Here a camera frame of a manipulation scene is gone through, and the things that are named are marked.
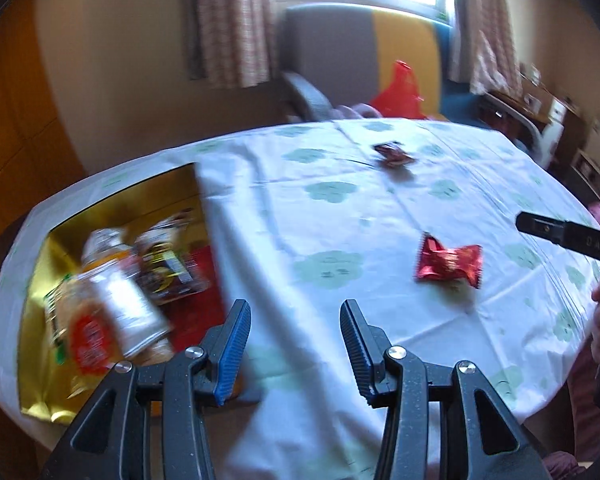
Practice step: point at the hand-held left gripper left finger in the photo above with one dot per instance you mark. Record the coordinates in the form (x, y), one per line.
(232, 355)

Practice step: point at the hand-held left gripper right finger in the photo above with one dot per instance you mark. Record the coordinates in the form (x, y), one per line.
(355, 355)

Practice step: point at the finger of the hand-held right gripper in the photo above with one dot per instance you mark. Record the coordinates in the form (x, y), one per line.
(555, 227)

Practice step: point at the bright red snack packet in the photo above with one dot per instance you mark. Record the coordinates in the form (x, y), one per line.
(200, 320)

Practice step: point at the black yellow long packet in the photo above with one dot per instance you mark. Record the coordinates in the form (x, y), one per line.
(167, 272)

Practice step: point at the dark red crinkled foil packet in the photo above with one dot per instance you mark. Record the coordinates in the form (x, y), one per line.
(447, 262)

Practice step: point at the clear snack packet red label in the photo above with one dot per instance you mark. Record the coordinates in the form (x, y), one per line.
(125, 300)

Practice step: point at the striped silver small packet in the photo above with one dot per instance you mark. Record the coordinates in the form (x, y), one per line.
(165, 227)

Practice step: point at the dark brown foil packet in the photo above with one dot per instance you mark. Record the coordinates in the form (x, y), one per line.
(392, 154)

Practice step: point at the maroon gift box gold interior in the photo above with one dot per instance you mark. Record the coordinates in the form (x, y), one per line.
(80, 232)

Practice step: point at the wooden side cabinet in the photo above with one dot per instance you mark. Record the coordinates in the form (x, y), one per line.
(587, 160)

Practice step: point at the white chair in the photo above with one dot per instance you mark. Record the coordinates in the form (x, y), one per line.
(535, 130)

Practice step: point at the white tablecloth with green print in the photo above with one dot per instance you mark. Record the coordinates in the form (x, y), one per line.
(355, 210)

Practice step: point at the beige checked curtain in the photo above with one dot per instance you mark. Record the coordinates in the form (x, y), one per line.
(490, 35)
(230, 20)

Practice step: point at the red plastic bag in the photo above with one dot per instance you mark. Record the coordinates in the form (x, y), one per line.
(400, 92)

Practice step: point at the grey yellow blue armchair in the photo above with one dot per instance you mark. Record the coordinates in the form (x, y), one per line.
(325, 45)

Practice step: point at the orange wooden wardrobe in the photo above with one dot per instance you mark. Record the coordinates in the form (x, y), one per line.
(20, 110)

